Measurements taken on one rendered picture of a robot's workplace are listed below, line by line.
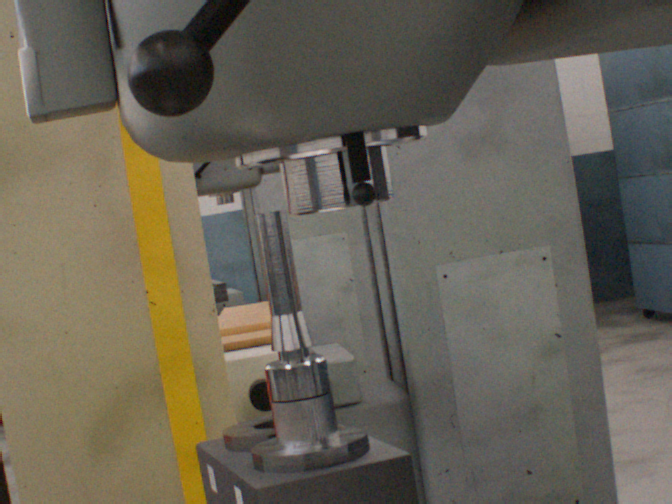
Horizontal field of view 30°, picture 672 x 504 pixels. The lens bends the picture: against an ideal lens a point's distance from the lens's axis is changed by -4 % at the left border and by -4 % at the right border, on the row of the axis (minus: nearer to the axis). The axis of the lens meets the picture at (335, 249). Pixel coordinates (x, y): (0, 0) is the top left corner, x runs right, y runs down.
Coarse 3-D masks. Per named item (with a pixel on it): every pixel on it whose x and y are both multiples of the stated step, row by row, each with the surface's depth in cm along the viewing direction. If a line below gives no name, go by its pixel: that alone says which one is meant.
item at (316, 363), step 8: (304, 360) 95; (312, 360) 94; (320, 360) 94; (264, 368) 95; (272, 368) 94; (280, 368) 94; (288, 368) 93; (296, 368) 93; (304, 368) 93; (312, 368) 94; (320, 368) 94; (272, 376) 94; (280, 376) 94; (288, 376) 93; (296, 376) 93
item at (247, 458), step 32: (224, 448) 105; (256, 448) 96; (320, 448) 92; (352, 448) 93; (384, 448) 95; (224, 480) 99; (256, 480) 91; (288, 480) 90; (320, 480) 90; (352, 480) 91; (384, 480) 91
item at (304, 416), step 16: (272, 384) 94; (288, 384) 93; (304, 384) 93; (320, 384) 94; (272, 400) 95; (288, 400) 94; (304, 400) 93; (320, 400) 94; (288, 416) 94; (304, 416) 93; (320, 416) 94; (288, 432) 94; (304, 432) 94; (320, 432) 94; (336, 432) 95; (288, 448) 94
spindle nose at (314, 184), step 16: (304, 160) 55; (320, 160) 54; (336, 160) 54; (368, 160) 55; (384, 160) 56; (288, 176) 55; (304, 176) 55; (320, 176) 54; (336, 176) 54; (384, 176) 55; (288, 192) 56; (304, 192) 55; (320, 192) 54; (336, 192) 54; (384, 192) 55; (288, 208) 56; (304, 208) 55; (320, 208) 55; (336, 208) 54
